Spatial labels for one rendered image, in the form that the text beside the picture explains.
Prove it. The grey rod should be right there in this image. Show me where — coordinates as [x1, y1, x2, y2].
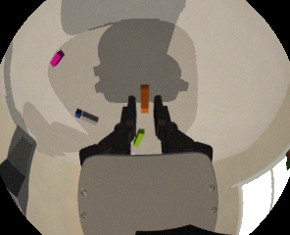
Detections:
[81, 112, 99, 125]

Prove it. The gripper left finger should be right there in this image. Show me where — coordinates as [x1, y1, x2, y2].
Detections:
[79, 96, 136, 166]

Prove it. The olive green rod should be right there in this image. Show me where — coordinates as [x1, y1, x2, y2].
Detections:
[133, 129, 145, 147]

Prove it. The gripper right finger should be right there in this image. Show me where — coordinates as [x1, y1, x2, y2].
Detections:
[153, 95, 213, 161]

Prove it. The orange rod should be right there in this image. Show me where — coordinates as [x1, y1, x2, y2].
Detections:
[140, 84, 149, 114]

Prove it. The small magenta rod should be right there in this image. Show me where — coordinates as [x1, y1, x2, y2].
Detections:
[50, 50, 65, 67]

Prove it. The small blue cube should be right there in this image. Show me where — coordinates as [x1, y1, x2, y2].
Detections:
[75, 109, 82, 118]

